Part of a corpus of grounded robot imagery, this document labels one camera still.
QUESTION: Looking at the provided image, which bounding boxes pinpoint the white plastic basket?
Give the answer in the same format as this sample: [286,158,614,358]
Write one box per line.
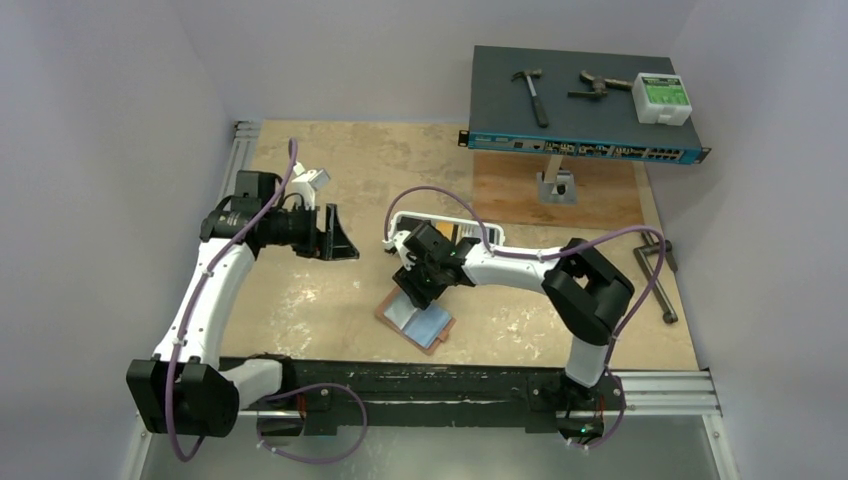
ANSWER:
[388,211,506,246]

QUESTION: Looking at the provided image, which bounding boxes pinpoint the metal crank handle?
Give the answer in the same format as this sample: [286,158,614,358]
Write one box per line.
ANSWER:
[633,229,681,326]

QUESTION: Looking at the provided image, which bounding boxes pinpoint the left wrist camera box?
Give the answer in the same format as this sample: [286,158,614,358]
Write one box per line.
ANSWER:
[289,162,331,209]

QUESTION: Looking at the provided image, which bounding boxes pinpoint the gold magnetic stripe card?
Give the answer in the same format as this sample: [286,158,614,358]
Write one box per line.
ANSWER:
[435,222,457,243]

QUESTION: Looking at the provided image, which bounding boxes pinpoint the blue network switch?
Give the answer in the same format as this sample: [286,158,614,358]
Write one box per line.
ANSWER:
[458,45,710,165]

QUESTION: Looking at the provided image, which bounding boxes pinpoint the white green electrical box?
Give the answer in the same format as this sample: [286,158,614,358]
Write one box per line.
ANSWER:
[631,72,693,126]

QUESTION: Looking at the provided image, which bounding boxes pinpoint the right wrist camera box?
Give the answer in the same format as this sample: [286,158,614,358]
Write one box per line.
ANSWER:
[382,230,411,262]

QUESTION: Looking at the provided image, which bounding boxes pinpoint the aluminium frame rails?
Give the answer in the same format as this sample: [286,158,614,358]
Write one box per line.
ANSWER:
[126,141,737,479]

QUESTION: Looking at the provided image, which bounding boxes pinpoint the small hammer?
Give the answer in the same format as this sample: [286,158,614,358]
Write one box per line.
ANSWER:
[511,69,550,129]

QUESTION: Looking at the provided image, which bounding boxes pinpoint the plywood board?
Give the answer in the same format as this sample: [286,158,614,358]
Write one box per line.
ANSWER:
[473,151,645,230]

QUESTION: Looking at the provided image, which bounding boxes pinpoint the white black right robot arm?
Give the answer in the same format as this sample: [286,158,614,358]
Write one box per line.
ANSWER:
[383,222,634,407]

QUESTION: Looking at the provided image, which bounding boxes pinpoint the tan leather card holder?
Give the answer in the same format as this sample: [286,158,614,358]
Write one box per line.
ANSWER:
[374,287,456,356]

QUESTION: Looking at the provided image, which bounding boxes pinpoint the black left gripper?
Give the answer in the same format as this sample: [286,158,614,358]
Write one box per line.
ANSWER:
[263,201,357,260]

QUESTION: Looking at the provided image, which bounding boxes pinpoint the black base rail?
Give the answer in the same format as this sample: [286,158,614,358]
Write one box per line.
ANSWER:
[248,357,626,439]

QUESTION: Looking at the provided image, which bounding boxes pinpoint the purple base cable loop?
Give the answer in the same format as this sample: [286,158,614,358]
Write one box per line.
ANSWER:
[255,381,371,466]

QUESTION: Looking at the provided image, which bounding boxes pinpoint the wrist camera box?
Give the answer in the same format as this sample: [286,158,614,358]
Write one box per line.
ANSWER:
[382,230,411,262]
[289,162,331,209]

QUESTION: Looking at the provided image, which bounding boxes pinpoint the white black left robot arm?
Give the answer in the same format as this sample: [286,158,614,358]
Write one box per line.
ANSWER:
[126,165,359,437]

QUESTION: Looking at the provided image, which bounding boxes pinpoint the grey metal stand bracket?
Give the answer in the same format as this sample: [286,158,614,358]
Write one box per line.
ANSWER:
[536,155,578,205]

